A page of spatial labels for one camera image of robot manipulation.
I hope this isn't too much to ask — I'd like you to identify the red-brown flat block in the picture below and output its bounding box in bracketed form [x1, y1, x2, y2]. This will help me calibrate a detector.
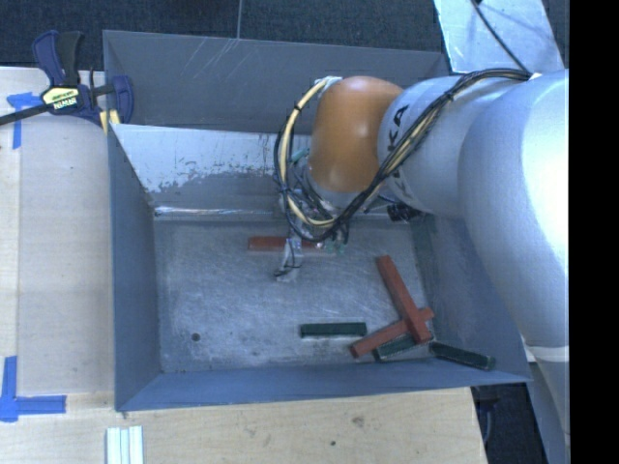
[375, 254, 433, 345]
[247, 236, 336, 256]
[348, 306, 436, 360]

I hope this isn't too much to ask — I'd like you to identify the grey metal bin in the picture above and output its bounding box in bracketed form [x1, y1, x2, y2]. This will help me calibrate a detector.
[102, 29, 534, 413]

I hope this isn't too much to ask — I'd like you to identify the dark green flat block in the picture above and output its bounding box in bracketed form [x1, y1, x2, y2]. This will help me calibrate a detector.
[371, 333, 432, 363]
[299, 321, 368, 339]
[427, 340, 497, 372]

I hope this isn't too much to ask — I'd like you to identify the pale wood flat board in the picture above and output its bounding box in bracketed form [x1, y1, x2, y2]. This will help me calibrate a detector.
[15, 113, 117, 398]

